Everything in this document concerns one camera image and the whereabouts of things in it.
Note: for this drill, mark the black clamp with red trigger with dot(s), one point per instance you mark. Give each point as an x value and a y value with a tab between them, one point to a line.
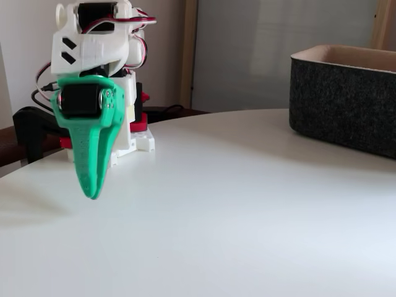
140	125

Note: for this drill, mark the black clamp with red pad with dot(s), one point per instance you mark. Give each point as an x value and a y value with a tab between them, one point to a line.
28	123

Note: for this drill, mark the dark grey felt basket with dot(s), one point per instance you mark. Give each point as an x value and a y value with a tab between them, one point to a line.
334	102

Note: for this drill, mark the light wooden post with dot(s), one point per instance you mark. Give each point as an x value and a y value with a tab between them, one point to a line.
385	21
189	46

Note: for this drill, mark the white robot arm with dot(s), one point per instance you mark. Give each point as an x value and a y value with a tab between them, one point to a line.
92	49

